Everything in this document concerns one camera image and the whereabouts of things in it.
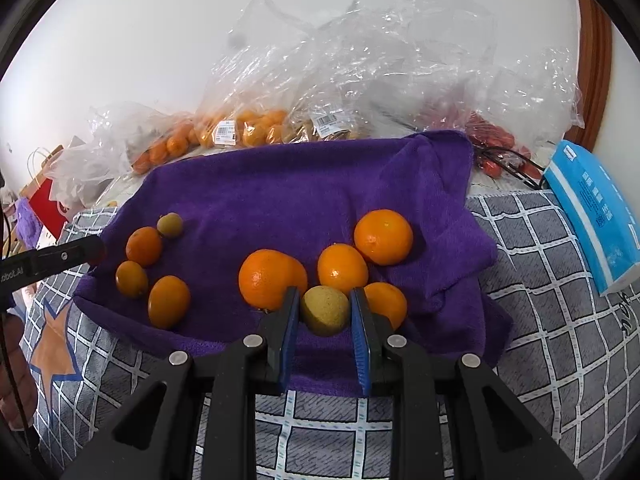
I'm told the white plastic bag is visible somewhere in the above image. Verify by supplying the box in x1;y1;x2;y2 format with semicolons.
47;142;126;211

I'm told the person's left hand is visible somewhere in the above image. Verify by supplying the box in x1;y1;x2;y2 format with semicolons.
0;310;36;431

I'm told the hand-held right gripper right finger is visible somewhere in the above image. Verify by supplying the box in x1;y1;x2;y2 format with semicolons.
348;287;583;480

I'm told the red paper bag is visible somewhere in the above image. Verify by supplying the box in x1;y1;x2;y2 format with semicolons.
20;147;71;238

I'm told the large orange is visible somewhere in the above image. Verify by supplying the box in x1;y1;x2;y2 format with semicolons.
238;249;296;311

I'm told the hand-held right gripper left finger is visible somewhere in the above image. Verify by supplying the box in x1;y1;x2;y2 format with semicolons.
60;286;303;480

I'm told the clear bag of red fruit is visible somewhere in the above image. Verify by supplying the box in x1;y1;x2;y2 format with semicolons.
430;47;586;181

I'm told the labelled clear bag of oranges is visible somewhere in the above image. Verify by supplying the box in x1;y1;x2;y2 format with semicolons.
192;0;311;150

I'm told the grey checked star blanket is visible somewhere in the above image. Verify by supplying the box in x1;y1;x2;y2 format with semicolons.
22;192;640;480

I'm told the clear bag of brown fruit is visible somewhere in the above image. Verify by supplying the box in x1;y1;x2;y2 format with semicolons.
282;5;391;143

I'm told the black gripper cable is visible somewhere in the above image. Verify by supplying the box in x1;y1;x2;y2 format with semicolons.
0;310;41;461

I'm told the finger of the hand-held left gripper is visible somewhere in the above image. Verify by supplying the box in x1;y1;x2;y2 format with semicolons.
22;234;107;285

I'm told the purple plush cloth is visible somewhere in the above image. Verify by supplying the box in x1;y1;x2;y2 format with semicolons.
15;199;43;251

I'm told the green round fruit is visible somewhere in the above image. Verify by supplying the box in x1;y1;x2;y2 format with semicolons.
157;212;183;239
300;285;351;337

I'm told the brown wooden door frame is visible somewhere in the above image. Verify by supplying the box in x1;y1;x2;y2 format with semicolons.
562;0;613;153

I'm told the blue tissue pack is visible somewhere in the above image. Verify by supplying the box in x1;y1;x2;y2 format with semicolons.
542;140;640;297

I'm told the purple towel tray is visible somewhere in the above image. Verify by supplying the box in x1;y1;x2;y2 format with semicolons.
72;129;513;397

